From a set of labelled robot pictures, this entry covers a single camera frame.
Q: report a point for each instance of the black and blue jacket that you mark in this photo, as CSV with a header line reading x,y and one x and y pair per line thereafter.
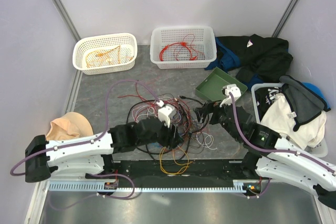
x,y
258,59

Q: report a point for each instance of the blue cloth item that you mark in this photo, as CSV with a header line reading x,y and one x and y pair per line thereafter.
x,y
316,90

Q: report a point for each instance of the beige bucket hat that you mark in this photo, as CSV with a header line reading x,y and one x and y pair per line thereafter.
x,y
70,126

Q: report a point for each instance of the white laundry bin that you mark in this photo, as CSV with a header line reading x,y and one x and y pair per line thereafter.
x,y
263,96

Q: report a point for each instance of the green plastic tray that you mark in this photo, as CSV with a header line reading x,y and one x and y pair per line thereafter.
x,y
211,87

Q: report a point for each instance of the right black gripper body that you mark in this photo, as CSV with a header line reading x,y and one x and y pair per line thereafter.
x,y
218,115

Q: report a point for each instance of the grey black-trimmed garment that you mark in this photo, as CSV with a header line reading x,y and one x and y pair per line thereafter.
x,y
302,101

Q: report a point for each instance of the white cloth garment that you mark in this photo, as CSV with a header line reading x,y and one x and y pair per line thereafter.
x,y
278,118

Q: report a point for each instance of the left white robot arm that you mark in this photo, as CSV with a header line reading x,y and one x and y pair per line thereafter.
x,y
120,139

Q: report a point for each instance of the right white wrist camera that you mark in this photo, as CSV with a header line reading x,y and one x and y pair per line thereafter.
x,y
231,92

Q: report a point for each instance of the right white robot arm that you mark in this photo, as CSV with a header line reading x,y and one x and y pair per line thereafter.
x,y
270,155

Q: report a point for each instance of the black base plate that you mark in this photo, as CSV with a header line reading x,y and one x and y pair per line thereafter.
x,y
200,172

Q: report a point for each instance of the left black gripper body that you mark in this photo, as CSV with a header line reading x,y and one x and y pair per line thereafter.
x,y
164,138

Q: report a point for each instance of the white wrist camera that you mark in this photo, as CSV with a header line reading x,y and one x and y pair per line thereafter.
x,y
165,113
231,92

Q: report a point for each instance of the grey slotted cable duct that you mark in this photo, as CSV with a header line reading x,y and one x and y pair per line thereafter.
x,y
103,187

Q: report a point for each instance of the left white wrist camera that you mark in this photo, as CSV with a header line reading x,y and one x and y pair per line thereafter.
x,y
165,113

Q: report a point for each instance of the white perforated basket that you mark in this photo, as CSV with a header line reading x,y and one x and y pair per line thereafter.
x,y
183,47
105,53

